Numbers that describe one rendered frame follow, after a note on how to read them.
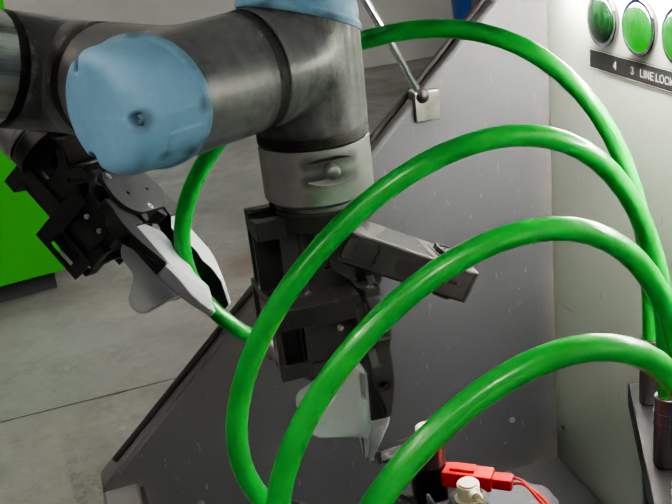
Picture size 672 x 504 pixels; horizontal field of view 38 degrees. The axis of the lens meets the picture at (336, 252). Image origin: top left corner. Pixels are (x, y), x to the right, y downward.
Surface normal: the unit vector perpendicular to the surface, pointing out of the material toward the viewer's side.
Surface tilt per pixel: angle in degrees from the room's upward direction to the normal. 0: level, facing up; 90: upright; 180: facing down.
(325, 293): 0
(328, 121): 90
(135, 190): 48
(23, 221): 90
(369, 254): 92
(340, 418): 93
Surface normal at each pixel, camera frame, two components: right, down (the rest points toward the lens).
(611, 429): -0.95, 0.21
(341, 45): 0.71, 0.19
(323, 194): 0.11, 0.36
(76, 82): -0.69, 0.35
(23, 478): -0.11, -0.92
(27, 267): 0.44, 0.30
